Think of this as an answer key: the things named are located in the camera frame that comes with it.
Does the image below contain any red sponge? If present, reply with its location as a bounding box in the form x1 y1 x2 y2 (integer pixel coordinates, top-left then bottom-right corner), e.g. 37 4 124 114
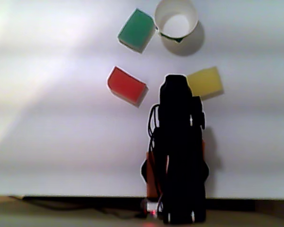
106 65 149 108

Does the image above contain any white paper cup green tape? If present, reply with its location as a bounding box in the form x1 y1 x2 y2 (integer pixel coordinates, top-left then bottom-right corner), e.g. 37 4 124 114
154 0 199 44

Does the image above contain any yellow sponge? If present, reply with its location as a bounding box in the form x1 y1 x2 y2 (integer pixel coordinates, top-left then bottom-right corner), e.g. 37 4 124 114
186 66 224 100

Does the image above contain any green sponge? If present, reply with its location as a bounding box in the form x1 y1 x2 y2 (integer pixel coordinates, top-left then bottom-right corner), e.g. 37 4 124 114
117 8 155 54

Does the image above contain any black arm wire loop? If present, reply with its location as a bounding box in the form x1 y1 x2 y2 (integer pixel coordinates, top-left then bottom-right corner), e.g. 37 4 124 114
147 105 162 148

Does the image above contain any white controller board mount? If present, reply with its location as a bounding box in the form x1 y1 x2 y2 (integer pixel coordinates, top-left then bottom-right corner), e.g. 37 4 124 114
144 200 164 213

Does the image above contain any black base cable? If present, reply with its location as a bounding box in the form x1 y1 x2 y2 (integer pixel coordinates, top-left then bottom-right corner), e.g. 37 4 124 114
21 197 146 219

